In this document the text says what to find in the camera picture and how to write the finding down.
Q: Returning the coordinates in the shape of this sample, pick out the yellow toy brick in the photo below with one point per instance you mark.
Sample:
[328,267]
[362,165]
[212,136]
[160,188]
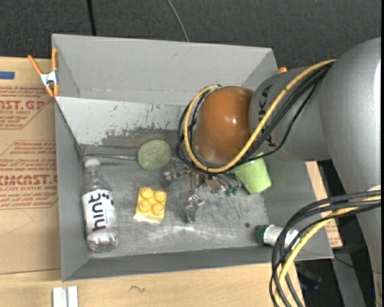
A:
[151,205]

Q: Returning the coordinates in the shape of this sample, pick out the clear plastic bottle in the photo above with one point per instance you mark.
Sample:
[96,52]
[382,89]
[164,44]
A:
[99,209]

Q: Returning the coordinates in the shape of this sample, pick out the brown cardboard board, red print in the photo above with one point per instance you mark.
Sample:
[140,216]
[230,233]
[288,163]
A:
[22,203]

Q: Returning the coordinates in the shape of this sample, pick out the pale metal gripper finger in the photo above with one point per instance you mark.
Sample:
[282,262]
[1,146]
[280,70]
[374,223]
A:
[170,176]
[193,205]

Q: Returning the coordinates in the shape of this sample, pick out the silver tube with green cap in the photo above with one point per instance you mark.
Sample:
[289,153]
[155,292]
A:
[272,235]

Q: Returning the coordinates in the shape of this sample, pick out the grey metal bin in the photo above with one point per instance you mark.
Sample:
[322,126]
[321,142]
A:
[166,75]

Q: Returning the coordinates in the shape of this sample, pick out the green round sponge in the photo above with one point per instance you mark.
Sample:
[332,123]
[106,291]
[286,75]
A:
[154,154]

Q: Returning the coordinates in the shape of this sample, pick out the light green cup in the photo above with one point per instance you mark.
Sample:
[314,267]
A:
[254,176]

